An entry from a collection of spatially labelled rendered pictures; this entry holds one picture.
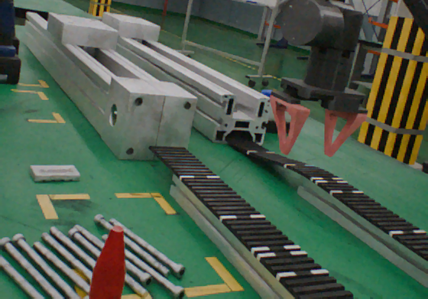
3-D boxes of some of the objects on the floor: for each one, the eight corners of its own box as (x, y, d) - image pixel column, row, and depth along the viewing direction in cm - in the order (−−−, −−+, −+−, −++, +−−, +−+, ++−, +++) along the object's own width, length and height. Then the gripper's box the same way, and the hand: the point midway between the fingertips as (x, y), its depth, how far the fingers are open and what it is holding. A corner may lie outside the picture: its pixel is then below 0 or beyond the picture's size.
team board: (163, 57, 727) (190, -90, 690) (189, 59, 765) (215, -81, 728) (248, 86, 633) (286, -83, 595) (273, 86, 670) (309, -73, 633)
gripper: (313, 44, 66) (285, 162, 69) (385, 56, 72) (355, 164, 75) (282, 36, 72) (257, 144, 75) (350, 47, 78) (325, 147, 81)
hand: (307, 149), depth 75 cm, fingers open, 8 cm apart
